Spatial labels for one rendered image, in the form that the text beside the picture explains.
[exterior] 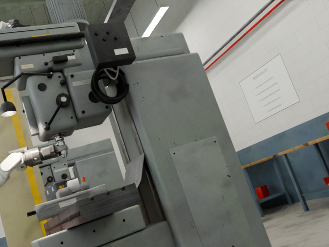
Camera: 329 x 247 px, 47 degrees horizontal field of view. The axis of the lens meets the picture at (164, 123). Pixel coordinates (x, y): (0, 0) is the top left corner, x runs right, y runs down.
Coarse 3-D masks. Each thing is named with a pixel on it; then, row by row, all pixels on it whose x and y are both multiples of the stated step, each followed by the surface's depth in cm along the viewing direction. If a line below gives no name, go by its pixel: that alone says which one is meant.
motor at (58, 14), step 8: (48, 0) 216; (56, 0) 212; (64, 0) 212; (72, 0) 214; (80, 0) 220; (48, 8) 219; (56, 8) 212; (64, 8) 211; (72, 8) 212; (80, 8) 217; (56, 16) 212; (64, 16) 211; (72, 16) 211; (80, 16) 214; (80, 24) 213; (88, 24) 217
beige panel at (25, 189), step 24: (0, 96) 361; (0, 120) 354; (24, 120) 363; (0, 144) 348; (24, 144) 355; (0, 192) 335; (24, 192) 343; (0, 216) 330; (24, 216) 337; (24, 240) 331
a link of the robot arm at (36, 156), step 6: (30, 150) 191; (36, 150) 190; (42, 150) 190; (48, 150) 191; (54, 150) 189; (36, 156) 189; (42, 156) 192; (48, 156) 191; (54, 156) 195; (36, 162) 190; (42, 162) 192
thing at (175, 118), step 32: (160, 64) 207; (192, 64) 216; (128, 96) 199; (160, 96) 201; (192, 96) 209; (128, 128) 209; (160, 128) 195; (192, 128) 203; (224, 128) 211; (128, 160) 219; (160, 160) 190; (192, 160) 196; (224, 160) 204; (160, 192) 190; (192, 192) 191; (224, 192) 198; (192, 224) 186; (224, 224) 192; (256, 224) 200
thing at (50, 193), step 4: (60, 180) 220; (64, 180) 221; (68, 180) 221; (56, 184) 216; (60, 184) 218; (64, 184) 219; (48, 188) 226; (52, 188) 220; (56, 188) 216; (48, 192) 227; (52, 192) 222; (56, 192) 216; (76, 192) 221; (48, 196) 228; (52, 196) 223; (48, 200) 229
